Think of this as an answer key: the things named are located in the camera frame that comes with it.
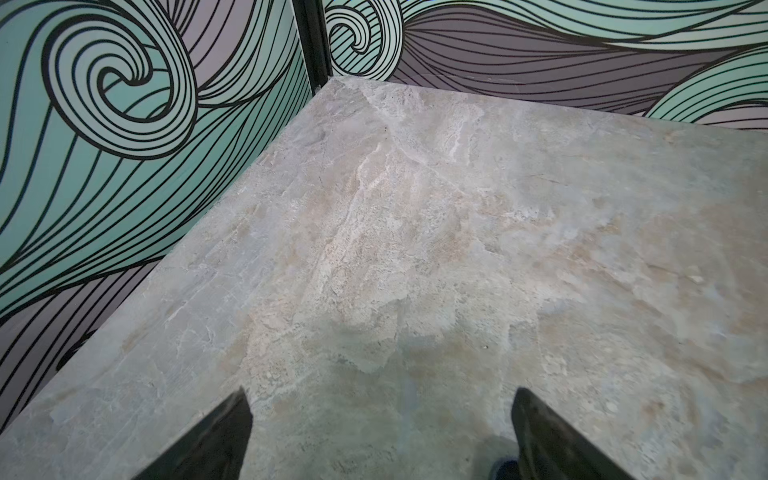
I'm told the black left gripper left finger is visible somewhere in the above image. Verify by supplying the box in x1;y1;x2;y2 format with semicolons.
136;388;253;480

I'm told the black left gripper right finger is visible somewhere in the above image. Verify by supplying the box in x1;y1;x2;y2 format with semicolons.
511;387;632;480

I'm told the black corner frame post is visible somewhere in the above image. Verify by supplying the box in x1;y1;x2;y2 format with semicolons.
292;0;333;94

